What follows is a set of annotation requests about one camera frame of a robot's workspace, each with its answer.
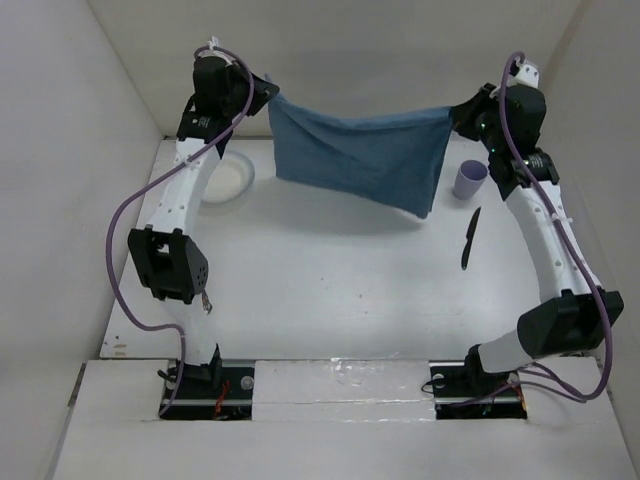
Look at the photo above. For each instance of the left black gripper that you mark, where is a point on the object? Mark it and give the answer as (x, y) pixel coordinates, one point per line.
(264, 91)

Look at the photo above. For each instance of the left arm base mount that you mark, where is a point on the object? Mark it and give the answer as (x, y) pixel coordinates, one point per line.
(230, 399)

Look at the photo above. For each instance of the white blue-rimmed plate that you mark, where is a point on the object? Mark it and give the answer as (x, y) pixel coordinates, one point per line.
(231, 178)

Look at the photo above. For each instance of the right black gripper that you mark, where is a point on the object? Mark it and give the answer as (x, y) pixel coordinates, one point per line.
(464, 113)

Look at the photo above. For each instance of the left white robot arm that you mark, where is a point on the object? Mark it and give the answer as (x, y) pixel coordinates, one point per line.
(165, 254)

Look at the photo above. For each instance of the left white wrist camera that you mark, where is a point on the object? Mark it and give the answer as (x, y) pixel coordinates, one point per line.
(214, 48)

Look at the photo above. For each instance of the black plastic knife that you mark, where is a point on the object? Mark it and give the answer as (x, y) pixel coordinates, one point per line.
(470, 234)

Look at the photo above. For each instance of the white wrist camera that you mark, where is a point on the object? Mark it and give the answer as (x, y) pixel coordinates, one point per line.
(214, 48)
(526, 73)

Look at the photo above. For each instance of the blue cloth napkin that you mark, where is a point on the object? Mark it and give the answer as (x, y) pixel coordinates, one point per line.
(395, 160)

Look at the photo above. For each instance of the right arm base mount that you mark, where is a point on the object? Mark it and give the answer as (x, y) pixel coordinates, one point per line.
(461, 390)

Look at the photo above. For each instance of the lavender plastic cup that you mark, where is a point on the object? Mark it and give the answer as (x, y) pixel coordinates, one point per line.
(469, 178)

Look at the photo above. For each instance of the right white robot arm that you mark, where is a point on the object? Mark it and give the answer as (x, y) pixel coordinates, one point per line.
(507, 353)

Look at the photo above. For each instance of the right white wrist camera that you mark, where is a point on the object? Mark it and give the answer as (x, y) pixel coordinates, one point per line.
(526, 73)

